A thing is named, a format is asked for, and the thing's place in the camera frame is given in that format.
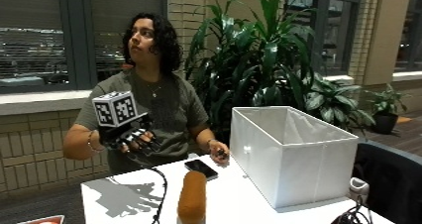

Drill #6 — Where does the black smartphone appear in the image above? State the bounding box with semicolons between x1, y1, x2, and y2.
184;159;220;181

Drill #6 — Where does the white marker cube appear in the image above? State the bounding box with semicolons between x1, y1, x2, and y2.
91;90;140;129

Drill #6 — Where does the thin necklace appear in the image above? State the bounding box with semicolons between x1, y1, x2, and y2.
143;81;165;99

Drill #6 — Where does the white fabric storage box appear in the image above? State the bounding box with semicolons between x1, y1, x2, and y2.
228;105;361;210

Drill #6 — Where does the white handheld device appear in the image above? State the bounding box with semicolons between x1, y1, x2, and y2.
349;176;370;206

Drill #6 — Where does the tall green leafy plant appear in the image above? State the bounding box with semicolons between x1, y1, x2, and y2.
184;0;320;145

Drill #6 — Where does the thin wrist bracelet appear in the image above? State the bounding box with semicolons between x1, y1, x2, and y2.
85;130;105;154

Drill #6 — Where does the large dark-framed window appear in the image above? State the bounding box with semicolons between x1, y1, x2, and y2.
0;0;169;95

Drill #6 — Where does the black plant pot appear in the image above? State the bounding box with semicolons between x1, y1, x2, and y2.
372;112;399;136

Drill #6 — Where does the the person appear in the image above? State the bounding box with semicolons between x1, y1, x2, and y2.
63;12;232;176

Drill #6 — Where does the narrow dark-framed window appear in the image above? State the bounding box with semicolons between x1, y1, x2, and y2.
284;0;364;78

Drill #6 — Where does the low broad-leaf plant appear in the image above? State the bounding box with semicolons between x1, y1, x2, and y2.
302;70;377;133

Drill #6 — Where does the black chair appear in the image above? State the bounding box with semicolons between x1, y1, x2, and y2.
350;140;422;224

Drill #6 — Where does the bundle of black cables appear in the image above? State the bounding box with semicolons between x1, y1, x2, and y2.
330;195;376;224

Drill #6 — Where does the brown plush cylinder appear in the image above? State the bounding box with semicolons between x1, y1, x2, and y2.
176;170;209;224

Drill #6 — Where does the red and white object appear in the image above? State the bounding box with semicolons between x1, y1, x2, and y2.
16;214;68;224

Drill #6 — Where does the black glove cable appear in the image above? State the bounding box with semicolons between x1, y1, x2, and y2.
124;150;169;224

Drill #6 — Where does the small potted plant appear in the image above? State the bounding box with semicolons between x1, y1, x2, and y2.
362;82;413;119

